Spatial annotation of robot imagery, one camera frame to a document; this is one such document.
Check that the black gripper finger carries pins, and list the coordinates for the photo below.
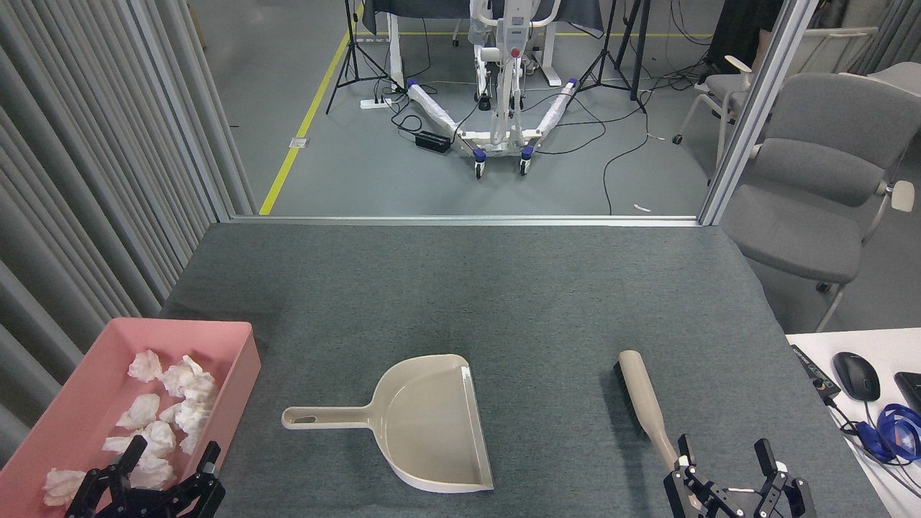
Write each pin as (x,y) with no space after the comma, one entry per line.
(194,500)
(784,500)
(687,496)
(104,496)

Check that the beige brush with black bristles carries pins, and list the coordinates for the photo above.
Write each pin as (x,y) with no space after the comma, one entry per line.
(637,392)

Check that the beige plastic dustpan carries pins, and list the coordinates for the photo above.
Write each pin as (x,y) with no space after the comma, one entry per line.
(432,424)

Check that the pink plastic bin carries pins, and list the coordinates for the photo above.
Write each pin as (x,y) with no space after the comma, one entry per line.
(93,352)

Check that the flat black device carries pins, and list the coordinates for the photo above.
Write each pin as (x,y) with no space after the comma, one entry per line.
(817,375)

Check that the black computer mouse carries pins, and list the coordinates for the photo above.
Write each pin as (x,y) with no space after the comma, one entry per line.
(856,375)

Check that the black keyboard corner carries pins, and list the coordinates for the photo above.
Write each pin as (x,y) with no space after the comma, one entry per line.
(912,388)

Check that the white side table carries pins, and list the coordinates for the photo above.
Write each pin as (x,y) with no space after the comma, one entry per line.
(899,345)

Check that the grey padded chair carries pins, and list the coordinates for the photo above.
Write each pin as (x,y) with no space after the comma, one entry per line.
(799,230)

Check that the grey curtain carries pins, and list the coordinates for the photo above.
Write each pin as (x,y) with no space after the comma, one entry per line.
(86,180)
(896,29)

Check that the metal floor socket plate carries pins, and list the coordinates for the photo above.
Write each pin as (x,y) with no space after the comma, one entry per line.
(298,142)

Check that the white stand on wheels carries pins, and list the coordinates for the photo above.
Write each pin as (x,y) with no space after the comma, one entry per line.
(496,129)

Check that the black power brick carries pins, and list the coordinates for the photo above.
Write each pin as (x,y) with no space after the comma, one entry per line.
(433,141)

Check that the white power strip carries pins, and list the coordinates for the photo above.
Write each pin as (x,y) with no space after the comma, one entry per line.
(374,103)

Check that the black tripod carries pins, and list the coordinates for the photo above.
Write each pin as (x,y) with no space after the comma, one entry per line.
(604,68)
(352,50)

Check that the light grey chair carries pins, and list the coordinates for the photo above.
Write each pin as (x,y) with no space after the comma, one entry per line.
(899,75)

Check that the person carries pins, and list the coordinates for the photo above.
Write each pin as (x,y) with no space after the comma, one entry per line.
(737,29)

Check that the white desk with dark cover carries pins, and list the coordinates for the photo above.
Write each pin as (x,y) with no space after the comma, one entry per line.
(394,50)

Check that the silver aluminium table rail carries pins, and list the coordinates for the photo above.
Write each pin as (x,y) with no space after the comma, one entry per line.
(468,220)

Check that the silver aluminium post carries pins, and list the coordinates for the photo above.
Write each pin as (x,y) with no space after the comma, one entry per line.
(755,108)

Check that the white frame office chair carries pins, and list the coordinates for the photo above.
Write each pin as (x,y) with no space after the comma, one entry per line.
(719,88)

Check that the black upright post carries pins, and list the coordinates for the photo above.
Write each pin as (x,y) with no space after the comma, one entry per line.
(640,50)

